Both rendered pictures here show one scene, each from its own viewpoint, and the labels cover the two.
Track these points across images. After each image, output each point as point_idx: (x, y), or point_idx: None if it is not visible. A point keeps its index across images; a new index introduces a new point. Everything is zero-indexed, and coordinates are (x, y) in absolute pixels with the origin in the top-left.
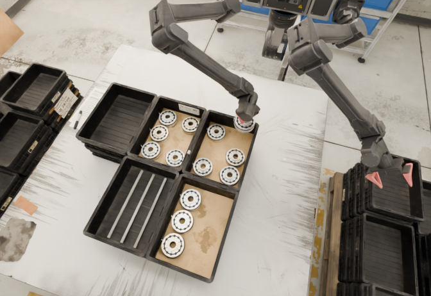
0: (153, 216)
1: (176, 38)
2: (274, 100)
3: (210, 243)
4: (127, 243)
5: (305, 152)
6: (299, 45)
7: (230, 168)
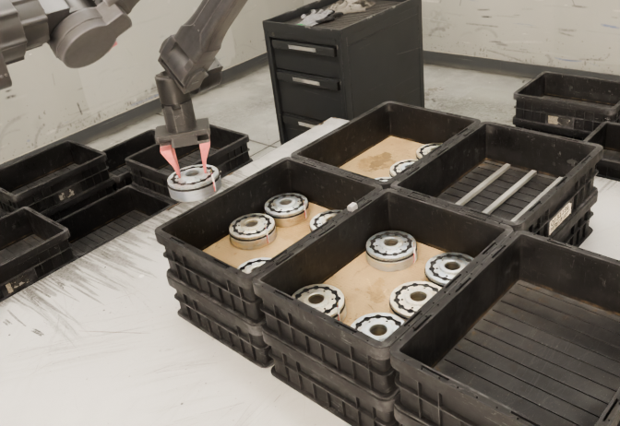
0: (467, 191)
1: None
2: (7, 408)
3: (374, 158)
4: (523, 172)
5: (86, 278)
6: None
7: (277, 210)
